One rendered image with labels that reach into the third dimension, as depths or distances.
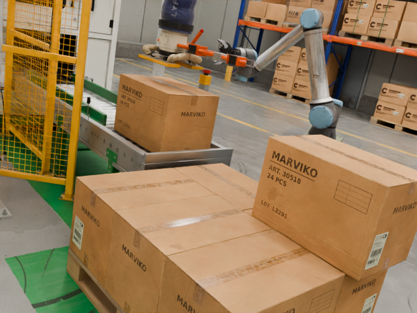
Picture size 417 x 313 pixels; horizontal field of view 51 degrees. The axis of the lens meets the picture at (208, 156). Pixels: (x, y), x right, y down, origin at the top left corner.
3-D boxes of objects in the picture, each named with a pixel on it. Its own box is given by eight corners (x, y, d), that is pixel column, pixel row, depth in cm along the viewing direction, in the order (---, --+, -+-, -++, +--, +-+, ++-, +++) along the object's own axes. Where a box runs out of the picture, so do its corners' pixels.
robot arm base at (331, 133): (311, 129, 314) (314, 116, 310) (337, 136, 308) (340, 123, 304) (305, 135, 297) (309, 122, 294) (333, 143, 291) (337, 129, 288)
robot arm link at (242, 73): (249, 82, 306) (255, 64, 301) (243, 83, 296) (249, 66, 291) (237, 77, 309) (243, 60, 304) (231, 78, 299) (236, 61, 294)
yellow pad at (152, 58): (137, 56, 288) (138, 49, 287) (150, 58, 295) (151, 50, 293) (167, 66, 265) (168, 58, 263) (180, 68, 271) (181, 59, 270)
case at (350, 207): (251, 215, 210) (269, 136, 199) (301, 204, 236) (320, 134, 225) (358, 282, 168) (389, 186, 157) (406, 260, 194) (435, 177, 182)
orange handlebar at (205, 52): (146, 39, 299) (147, 34, 298) (180, 44, 319) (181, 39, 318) (239, 65, 235) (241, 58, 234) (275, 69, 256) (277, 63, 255)
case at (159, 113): (113, 129, 309) (120, 73, 297) (160, 128, 335) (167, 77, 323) (159, 158, 266) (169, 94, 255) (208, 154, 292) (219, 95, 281)
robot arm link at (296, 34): (321, 6, 284) (244, 68, 319) (316, 5, 273) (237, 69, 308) (331, 20, 283) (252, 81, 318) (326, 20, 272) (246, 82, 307)
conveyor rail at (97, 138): (13, 94, 418) (15, 74, 413) (19, 94, 421) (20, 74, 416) (138, 185, 257) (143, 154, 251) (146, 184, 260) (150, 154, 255)
